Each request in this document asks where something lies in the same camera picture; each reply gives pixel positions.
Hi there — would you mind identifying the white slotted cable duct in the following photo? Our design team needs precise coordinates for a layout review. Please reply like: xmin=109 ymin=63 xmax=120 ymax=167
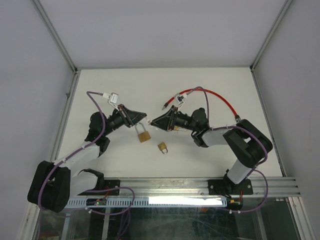
xmin=63 ymin=196 xmax=227 ymax=209

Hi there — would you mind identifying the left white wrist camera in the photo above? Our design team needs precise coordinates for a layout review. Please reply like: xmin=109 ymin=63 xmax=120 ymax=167
xmin=102 ymin=92 xmax=119 ymax=110

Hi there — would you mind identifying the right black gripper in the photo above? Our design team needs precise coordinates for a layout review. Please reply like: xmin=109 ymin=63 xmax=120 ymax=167
xmin=150 ymin=105 xmax=198 ymax=132

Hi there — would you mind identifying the large brass padlock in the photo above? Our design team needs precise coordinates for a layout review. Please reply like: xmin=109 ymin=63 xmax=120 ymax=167
xmin=134 ymin=122 xmax=151 ymax=143

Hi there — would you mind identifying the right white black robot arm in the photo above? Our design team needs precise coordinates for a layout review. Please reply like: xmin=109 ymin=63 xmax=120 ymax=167
xmin=150 ymin=106 xmax=273 ymax=196

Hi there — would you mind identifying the red cable lock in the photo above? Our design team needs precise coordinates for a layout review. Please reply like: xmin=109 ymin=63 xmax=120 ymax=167
xmin=161 ymin=88 xmax=241 ymax=120

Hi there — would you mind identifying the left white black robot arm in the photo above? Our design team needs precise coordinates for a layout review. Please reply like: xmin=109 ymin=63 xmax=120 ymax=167
xmin=27 ymin=104 xmax=147 ymax=213

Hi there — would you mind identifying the small brass padlock long shackle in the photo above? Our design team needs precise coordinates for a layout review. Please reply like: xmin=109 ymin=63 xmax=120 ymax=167
xmin=174 ymin=126 xmax=187 ymax=131

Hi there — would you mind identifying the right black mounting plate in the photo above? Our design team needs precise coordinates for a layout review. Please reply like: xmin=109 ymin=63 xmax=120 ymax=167
xmin=207 ymin=178 xmax=254 ymax=198

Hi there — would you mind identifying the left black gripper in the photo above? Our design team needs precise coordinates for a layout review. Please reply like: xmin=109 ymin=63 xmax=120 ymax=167
xmin=102 ymin=103 xmax=147 ymax=136

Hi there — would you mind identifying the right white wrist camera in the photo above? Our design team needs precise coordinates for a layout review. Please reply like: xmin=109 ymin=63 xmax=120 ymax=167
xmin=173 ymin=92 xmax=188 ymax=110

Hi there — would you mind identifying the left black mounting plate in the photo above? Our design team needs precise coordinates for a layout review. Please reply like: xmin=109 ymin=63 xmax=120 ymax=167
xmin=78 ymin=178 xmax=121 ymax=196

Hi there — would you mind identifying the black mounting plate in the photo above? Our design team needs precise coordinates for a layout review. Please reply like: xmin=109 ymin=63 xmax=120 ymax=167
xmin=207 ymin=178 xmax=254 ymax=198
xmin=78 ymin=178 xmax=121 ymax=196

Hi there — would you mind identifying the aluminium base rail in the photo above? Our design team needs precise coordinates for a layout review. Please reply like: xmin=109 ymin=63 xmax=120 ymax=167
xmin=30 ymin=176 xmax=301 ymax=200

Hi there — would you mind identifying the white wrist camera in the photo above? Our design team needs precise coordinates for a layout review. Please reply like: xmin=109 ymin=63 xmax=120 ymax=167
xmin=173 ymin=92 xmax=188 ymax=110
xmin=102 ymin=92 xmax=119 ymax=110

